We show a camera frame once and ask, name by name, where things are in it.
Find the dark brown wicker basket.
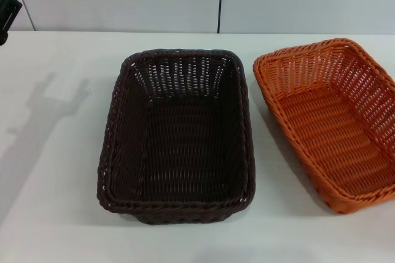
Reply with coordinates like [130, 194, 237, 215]
[97, 48, 251, 227]

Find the orange wicker basket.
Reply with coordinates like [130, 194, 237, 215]
[252, 38, 395, 214]

